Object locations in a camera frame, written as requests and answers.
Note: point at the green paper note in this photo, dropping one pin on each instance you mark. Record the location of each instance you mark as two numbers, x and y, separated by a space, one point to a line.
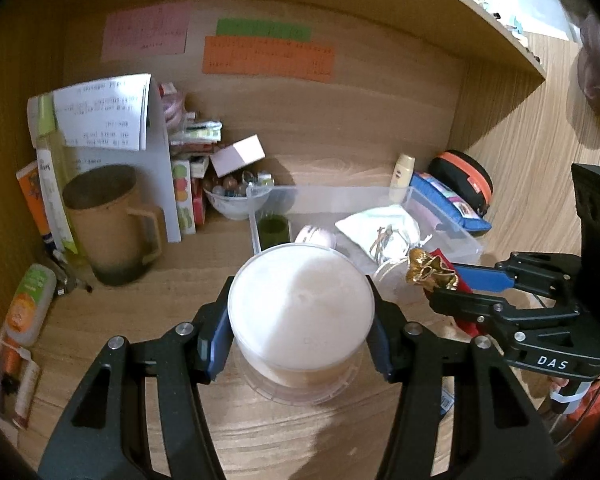
246 27

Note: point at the clear plastic storage bin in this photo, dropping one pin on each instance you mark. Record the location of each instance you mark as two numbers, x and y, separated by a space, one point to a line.
312 212

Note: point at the green orange tube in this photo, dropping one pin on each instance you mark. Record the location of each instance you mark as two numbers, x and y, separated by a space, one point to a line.
28 309

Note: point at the small white pink box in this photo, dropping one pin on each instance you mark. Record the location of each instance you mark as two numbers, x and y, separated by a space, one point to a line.
236 156

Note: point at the white round container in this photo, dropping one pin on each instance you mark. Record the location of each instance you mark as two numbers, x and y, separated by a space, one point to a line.
300 315

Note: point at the cream lotion bottle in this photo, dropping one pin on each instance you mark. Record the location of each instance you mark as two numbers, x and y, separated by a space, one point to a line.
401 178

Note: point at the stack of packets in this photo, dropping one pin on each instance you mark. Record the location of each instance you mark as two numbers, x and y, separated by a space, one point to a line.
192 141

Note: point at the white cloth bag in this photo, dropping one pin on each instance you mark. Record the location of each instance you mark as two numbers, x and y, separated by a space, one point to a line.
386 233

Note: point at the red velvet pouch gold tie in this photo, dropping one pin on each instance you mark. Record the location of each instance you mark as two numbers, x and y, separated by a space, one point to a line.
431 271

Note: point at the brown mug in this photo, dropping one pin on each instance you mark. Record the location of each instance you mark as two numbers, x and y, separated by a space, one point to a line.
120 235

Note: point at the small green cup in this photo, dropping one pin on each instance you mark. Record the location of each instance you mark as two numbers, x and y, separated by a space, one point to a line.
273 230

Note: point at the black orange zip case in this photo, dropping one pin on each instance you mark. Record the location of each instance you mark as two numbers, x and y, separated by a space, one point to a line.
466 177

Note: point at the pink paper note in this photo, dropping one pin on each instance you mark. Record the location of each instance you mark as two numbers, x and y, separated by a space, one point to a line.
147 31

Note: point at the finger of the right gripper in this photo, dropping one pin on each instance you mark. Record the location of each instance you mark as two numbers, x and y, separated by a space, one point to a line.
481 314
540 273

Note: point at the white receipt paper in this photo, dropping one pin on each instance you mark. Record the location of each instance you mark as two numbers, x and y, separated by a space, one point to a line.
106 113

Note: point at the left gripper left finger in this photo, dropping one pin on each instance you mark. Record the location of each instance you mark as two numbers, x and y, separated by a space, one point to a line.
102 432

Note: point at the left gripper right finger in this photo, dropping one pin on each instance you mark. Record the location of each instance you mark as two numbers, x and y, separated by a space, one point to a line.
497 432

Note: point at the blue patchwork pouch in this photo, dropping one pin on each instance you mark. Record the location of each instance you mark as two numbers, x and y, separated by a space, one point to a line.
450 203

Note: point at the orange paper note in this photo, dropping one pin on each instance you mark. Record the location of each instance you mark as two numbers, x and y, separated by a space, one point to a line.
253 56

